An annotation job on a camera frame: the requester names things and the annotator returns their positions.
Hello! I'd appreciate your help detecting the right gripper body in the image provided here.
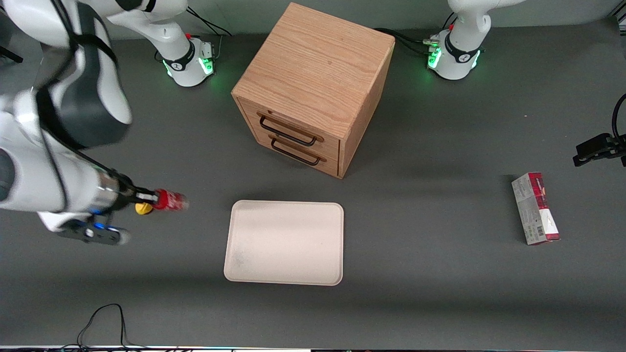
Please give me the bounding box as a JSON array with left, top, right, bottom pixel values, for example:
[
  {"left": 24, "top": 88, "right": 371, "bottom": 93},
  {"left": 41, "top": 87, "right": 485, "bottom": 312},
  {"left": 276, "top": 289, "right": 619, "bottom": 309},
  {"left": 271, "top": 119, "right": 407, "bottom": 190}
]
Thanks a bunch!
[{"left": 90, "top": 168, "right": 138, "bottom": 214}]

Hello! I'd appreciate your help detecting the coke bottle with yellow cap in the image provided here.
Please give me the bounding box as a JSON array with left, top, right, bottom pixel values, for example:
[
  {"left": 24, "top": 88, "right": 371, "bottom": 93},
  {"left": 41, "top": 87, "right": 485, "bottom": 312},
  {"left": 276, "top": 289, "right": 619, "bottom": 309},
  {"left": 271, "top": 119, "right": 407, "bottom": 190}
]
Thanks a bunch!
[{"left": 135, "top": 189, "right": 190, "bottom": 216}]

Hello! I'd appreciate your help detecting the beige plastic tray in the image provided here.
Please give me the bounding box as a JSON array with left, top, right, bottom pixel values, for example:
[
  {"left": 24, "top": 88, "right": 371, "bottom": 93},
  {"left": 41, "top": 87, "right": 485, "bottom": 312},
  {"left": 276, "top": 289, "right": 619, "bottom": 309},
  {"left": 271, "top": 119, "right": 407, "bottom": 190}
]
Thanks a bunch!
[{"left": 223, "top": 199, "right": 345, "bottom": 286}]

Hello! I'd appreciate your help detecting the red plaid cardboard box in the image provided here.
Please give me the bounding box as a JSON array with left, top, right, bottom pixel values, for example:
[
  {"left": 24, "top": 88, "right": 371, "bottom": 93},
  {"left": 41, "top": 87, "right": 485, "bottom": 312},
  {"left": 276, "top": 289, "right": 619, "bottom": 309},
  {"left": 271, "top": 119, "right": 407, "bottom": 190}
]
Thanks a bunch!
[{"left": 511, "top": 172, "right": 561, "bottom": 246}]

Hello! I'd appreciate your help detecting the wooden two-drawer cabinet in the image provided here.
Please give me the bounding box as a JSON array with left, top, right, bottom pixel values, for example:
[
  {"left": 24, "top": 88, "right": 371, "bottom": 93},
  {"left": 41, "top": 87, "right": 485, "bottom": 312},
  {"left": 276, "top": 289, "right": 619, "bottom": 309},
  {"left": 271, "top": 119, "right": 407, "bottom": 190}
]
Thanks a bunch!
[{"left": 231, "top": 2, "right": 396, "bottom": 179}]

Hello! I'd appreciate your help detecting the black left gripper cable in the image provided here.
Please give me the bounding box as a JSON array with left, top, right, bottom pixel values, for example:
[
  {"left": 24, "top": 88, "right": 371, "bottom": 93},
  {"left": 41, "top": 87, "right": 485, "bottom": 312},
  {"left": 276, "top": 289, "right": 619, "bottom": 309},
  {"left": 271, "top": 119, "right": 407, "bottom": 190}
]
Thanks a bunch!
[{"left": 611, "top": 92, "right": 626, "bottom": 140}]

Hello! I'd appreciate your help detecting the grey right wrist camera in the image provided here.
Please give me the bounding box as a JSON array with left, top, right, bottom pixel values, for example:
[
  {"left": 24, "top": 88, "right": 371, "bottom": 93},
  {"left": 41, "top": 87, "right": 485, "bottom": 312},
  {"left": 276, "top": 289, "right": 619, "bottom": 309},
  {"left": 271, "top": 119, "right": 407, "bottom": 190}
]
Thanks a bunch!
[{"left": 56, "top": 220, "right": 132, "bottom": 246}]

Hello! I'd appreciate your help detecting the thin black looped cable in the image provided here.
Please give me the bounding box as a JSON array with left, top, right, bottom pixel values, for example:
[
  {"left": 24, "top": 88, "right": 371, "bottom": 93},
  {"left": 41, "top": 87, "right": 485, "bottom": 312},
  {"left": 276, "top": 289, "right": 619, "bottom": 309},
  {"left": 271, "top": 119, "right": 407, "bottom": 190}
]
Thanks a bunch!
[{"left": 60, "top": 303, "right": 150, "bottom": 352}]

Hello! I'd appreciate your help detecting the black metal drawer handle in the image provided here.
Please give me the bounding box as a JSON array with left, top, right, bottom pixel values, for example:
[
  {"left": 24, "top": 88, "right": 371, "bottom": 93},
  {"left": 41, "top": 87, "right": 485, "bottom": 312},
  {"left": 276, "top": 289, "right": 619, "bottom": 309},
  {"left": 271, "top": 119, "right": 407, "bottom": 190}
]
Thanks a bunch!
[
  {"left": 270, "top": 138, "right": 322, "bottom": 166},
  {"left": 258, "top": 113, "right": 318, "bottom": 147}
]

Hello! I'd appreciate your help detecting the black right arm base cable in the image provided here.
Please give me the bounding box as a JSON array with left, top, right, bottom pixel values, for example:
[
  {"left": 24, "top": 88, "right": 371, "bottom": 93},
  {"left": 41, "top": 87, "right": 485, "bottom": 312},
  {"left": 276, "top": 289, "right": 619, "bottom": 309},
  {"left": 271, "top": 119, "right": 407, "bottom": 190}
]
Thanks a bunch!
[{"left": 185, "top": 5, "right": 232, "bottom": 39}]

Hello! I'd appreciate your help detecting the black arm base cable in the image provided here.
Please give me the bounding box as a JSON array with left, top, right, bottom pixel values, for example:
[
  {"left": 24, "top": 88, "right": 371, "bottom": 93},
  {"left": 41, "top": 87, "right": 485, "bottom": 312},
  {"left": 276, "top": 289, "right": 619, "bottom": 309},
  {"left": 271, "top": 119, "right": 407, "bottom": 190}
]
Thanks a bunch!
[
  {"left": 373, "top": 27, "right": 437, "bottom": 56},
  {"left": 185, "top": 5, "right": 232, "bottom": 39}
]

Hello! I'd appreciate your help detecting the black left arm base cable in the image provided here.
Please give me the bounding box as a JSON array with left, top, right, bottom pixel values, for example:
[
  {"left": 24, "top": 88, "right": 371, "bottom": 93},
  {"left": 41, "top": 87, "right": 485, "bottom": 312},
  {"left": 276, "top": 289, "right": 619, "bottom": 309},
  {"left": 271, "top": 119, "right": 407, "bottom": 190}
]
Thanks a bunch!
[{"left": 373, "top": 27, "right": 437, "bottom": 56}]

